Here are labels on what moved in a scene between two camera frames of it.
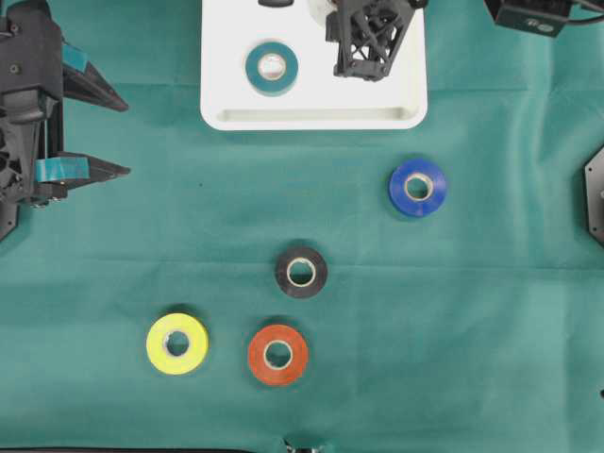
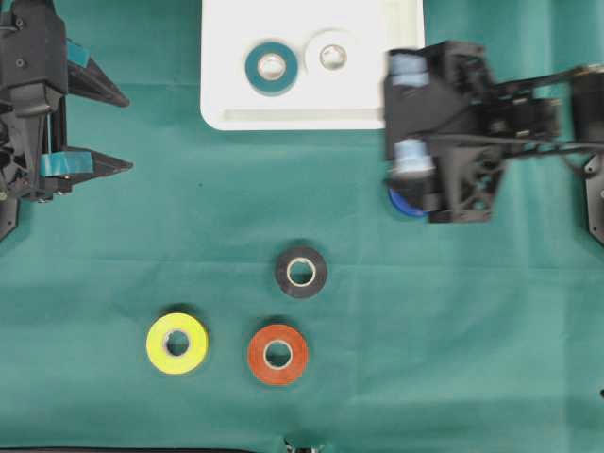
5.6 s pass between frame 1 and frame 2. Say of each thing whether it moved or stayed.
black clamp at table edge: stayed
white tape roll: moved
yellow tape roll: stayed
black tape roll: stayed
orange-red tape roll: stayed
